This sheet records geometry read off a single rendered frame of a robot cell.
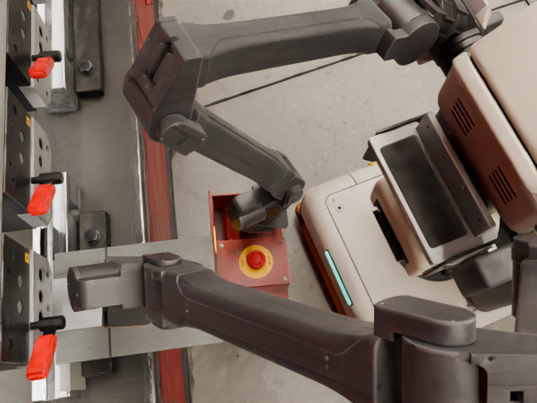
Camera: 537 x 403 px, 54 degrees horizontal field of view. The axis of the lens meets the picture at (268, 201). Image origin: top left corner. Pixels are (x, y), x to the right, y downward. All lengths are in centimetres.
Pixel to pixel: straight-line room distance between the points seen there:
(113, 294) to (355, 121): 163
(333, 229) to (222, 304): 119
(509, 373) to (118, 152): 91
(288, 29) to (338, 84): 156
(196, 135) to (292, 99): 154
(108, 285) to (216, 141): 25
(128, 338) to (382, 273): 98
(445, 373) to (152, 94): 44
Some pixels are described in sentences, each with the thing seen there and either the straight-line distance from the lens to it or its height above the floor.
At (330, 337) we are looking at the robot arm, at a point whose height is 146.
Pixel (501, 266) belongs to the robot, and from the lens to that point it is 130.
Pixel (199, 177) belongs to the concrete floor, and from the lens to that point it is 203.
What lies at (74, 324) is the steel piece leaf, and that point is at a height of 100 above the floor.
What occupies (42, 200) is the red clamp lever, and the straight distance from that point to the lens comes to 73.
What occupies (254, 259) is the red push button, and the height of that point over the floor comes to 81.
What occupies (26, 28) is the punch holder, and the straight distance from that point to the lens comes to 91.
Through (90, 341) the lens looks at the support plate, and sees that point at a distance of 92.
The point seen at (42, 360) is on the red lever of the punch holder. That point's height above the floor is 123.
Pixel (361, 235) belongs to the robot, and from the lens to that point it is 171.
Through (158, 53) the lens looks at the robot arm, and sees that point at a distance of 64.
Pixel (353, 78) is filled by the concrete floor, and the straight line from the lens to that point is 228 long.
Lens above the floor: 189
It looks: 71 degrees down
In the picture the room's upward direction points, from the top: 10 degrees clockwise
